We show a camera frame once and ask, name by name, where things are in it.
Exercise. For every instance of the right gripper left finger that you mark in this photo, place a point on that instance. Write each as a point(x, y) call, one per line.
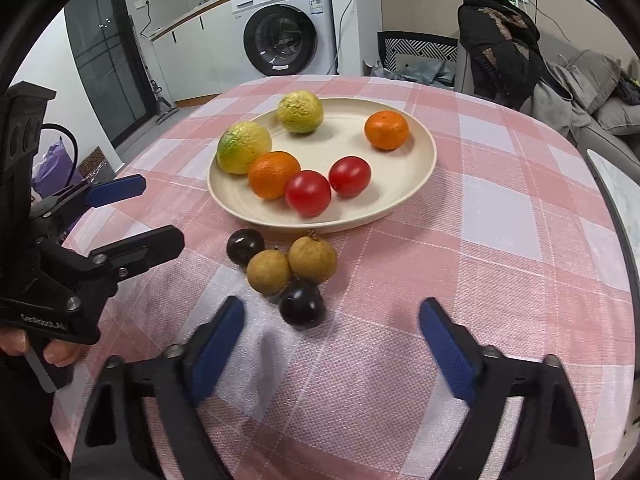
point(114, 440)

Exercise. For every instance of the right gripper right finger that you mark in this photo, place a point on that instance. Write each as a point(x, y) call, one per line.
point(550, 440)

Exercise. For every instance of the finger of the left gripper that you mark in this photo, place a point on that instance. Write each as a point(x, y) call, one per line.
point(137, 254)
point(115, 191)

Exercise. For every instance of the green yellow citrus fruit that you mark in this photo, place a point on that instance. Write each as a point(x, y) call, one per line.
point(240, 145)

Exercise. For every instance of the dark plum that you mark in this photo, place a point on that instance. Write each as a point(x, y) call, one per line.
point(301, 305)
point(243, 245)

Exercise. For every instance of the large orange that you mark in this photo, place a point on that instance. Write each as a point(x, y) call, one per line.
point(269, 174)

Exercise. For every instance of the brown longan fruit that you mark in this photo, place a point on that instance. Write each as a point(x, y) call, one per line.
point(312, 258)
point(268, 272)

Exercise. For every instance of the red tomato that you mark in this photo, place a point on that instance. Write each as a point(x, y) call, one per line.
point(308, 193)
point(349, 176)

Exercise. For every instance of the yellow bumpy citrus fruit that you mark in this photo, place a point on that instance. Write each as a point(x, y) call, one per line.
point(300, 112)

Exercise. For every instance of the small mandarin orange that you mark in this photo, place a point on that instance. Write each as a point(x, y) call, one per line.
point(386, 130)

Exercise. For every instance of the purple bag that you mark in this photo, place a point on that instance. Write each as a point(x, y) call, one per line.
point(55, 171)

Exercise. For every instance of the white kitchen cabinets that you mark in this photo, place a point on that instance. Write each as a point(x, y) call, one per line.
point(203, 56)

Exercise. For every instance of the dark glass door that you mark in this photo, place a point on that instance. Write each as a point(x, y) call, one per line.
point(110, 66)

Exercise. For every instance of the pink checkered tablecloth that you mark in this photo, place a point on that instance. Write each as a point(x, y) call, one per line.
point(510, 234)

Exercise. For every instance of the white washing machine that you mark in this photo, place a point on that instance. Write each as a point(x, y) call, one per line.
point(287, 37)

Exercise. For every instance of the white marble side table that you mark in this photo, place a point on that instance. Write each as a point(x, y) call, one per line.
point(625, 196)

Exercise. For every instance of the cream round plate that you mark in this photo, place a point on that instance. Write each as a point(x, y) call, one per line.
point(396, 175)

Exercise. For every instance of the black patterned chair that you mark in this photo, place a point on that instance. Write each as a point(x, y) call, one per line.
point(417, 57)

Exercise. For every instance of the grey blanket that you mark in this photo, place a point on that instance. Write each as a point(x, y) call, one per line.
point(553, 101)

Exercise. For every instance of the grey cushion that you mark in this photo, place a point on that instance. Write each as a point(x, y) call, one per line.
point(598, 75)

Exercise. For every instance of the black jacket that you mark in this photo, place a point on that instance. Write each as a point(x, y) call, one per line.
point(502, 44)

